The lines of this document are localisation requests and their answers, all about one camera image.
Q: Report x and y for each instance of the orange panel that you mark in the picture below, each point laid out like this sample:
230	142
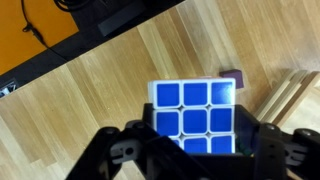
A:
23	23

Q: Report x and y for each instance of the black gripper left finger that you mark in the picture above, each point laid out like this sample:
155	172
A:
157	157

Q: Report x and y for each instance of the white-framed Rubik's cube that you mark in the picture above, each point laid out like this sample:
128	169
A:
197	114

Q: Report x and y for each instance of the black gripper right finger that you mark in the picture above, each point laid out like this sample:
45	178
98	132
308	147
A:
274	151

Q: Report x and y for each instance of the purple wooden cube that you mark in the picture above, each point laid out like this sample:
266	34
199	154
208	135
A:
236	74

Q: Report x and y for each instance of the small wooden slat crate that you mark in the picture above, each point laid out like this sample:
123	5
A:
294	102

